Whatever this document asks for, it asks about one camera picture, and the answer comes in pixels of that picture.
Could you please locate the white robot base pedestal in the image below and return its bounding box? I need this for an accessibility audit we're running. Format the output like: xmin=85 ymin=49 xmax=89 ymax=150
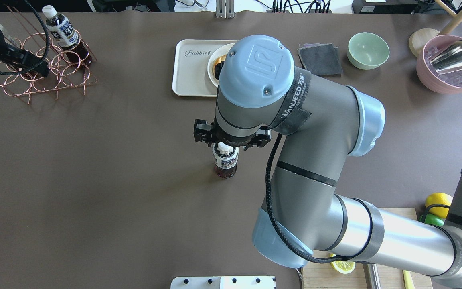
xmin=170 ymin=275 xmax=277 ymax=289

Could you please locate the tea bottle rack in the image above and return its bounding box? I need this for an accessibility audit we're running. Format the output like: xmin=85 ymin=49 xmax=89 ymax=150
xmin=211 ymin=142 xmax=239 ymax=179

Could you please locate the green bowl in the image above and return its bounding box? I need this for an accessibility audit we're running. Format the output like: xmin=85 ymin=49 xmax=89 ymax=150
xmin=347 ymin=32 xmax=390 ymax=71

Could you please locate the yellow plastic knife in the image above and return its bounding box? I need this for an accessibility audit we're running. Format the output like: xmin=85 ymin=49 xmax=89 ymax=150
xmin=403 ymin=270 xmax=415 ymax=289

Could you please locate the grey folded cloth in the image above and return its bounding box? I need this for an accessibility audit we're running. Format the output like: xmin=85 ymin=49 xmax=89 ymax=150
xmin=297 ymin=43 xmax=343 ymax=76

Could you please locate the white round plate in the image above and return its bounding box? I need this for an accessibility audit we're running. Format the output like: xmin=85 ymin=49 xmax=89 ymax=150
xmin=207 ymin=42 xmax=236 ymax=88

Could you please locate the half lemon slice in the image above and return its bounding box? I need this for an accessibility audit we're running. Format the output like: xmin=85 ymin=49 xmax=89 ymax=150
xmin=330 ymin=261 xmax=356 ymax=274

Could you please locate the braided ring bread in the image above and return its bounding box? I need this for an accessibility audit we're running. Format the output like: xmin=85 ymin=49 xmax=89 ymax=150
xmin=212 ymin=54 xmax=227 ymax=80

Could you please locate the cream serving tray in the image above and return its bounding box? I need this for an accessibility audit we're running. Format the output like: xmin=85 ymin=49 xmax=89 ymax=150
xmin=172 ymin=39 xmax=237 ymax=97

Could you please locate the steel muddler cylinder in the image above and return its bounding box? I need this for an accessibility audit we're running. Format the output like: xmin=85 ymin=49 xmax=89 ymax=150
xmin=363 ymin=263 xmax=381 ymax=289

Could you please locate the copper wire bottle rack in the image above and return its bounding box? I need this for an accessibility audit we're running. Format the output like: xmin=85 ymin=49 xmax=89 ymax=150
xmin=0 ymin=32 xmax=98 ymax=105

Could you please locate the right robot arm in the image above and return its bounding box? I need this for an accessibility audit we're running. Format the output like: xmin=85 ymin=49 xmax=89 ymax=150
xmin=194 ymin=35 xmax=462 ymax=289

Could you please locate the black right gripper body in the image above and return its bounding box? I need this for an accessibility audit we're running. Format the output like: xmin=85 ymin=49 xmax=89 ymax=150
xmin=194 ymin=119 xmax=272 ymax=150

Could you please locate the wooden cutting board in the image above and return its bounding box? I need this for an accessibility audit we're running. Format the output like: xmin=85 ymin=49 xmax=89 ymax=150
xmin=299 ymin=208 xmax=433 ymax=289

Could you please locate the yellow lemon upper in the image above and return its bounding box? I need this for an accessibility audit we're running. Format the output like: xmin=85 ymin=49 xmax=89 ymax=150
xmin=425 ymin=192 xmax=453 ymax=218

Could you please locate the tea bottle lower middle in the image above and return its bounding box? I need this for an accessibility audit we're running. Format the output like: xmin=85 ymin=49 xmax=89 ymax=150
xmin=42 ymin=5 xmax=92 ymax=66

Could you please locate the green lime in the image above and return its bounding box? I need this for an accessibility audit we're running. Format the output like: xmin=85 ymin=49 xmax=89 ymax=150
xmin=419 ymin=213 xmax=444 ymax=226

